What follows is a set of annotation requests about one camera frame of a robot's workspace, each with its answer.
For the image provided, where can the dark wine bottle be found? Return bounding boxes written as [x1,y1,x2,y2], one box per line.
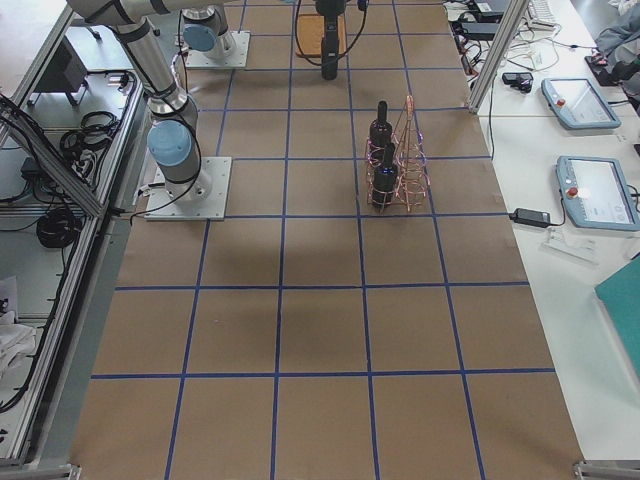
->
[371,142,398,211]
[369,100,393,148]
[321,50,338,81]

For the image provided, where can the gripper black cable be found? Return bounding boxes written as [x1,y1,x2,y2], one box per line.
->
[293,0,369,66]

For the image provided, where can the far teach pendant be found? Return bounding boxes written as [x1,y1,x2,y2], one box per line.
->
[541,78,621,130]

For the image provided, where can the wooden tray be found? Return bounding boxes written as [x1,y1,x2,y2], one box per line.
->
[296,13,348,59]

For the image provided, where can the aluminium frame post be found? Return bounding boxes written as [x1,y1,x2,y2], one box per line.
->
[468,0,528,114]

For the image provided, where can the black power adapter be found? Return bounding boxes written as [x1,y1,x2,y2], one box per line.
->
[509,208,551,228]

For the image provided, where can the teach pendant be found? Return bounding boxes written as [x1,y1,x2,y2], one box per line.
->
[556,156,639,232]
[541,78,621,130]

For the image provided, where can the near teach pendant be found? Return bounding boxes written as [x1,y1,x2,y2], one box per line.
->
[556,156,639,232]

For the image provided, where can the teal board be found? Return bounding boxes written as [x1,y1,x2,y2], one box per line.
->
[595,259,639,349]

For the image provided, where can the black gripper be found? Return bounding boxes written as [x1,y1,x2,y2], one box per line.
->
[314,0,346,55]

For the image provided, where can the copper wire bottle basket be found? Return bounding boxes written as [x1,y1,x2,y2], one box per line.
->
[365,95,430,213]

